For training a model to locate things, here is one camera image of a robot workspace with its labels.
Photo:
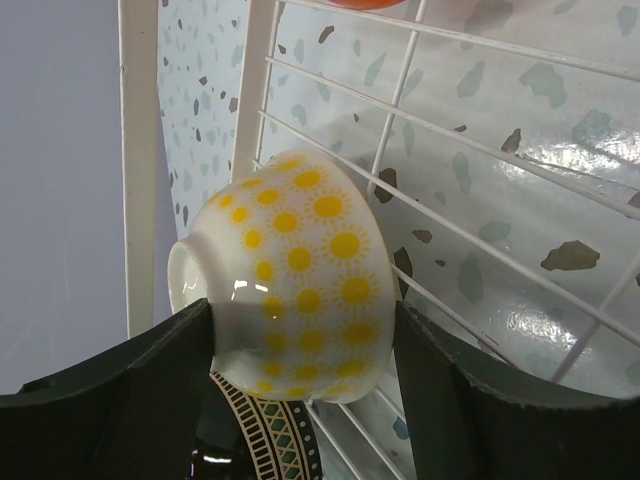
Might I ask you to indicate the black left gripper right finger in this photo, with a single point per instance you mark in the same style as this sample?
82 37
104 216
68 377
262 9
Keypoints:
472 416

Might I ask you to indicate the white yellow dotted bowl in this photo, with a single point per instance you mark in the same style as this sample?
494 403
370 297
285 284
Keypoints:
294 267

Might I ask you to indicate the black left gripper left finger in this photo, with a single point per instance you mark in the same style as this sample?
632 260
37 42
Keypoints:
130 412

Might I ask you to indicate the orange bowl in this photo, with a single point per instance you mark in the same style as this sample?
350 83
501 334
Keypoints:
365 5

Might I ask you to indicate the white wire dish rack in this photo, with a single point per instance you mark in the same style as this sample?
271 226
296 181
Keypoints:
496 143

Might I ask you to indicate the black patterned bowl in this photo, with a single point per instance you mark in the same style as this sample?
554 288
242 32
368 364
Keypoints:
243 437

